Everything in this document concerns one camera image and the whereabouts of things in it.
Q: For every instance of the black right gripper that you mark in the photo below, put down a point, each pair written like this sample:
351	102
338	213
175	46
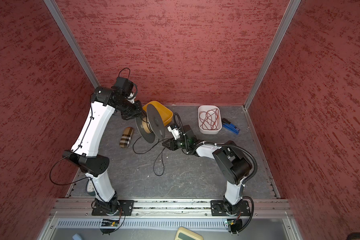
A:
172	144

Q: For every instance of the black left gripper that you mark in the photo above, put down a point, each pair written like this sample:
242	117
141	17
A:
138	110

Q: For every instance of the grey perforated cable spool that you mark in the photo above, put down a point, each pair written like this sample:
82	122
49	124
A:
150	124

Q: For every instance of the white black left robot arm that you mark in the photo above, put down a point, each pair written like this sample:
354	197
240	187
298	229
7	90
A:
85	152

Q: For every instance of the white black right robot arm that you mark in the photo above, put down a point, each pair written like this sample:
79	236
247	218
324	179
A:
236	164

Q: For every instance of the plaid fabric glasses case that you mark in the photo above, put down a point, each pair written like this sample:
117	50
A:
126	137

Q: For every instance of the yellow plastic tub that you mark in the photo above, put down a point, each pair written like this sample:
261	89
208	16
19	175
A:
165	113

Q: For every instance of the white plastic tray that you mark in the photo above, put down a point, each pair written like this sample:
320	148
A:
209	119

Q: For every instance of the blue stapler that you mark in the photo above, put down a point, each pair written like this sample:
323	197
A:
229	126

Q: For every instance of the beige device at bottom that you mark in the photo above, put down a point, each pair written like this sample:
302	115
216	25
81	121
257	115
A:
185	234

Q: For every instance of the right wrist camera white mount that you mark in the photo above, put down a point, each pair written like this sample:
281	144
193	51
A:
177	132

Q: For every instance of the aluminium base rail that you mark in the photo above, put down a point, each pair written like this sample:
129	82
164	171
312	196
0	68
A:
166	214

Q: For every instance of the aluminium corner post left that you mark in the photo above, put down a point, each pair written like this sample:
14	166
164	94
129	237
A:
67	33

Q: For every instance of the aluminium corner post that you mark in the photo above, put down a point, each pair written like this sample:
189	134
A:
67	33
279	35

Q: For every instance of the aluminium corner post right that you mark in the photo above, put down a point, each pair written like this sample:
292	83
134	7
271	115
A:
279	35

